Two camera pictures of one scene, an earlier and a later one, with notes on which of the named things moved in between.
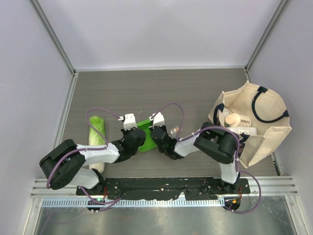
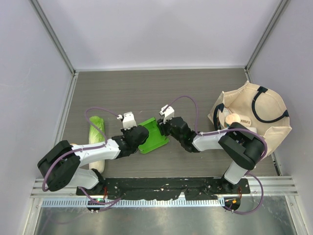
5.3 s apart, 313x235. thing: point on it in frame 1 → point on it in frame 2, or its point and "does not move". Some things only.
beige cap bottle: x=233 y=119 does not move
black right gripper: x=161 y=127 → x=162 y=127
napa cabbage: x=96 y=138 does not move
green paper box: x=148 y=143 does not move
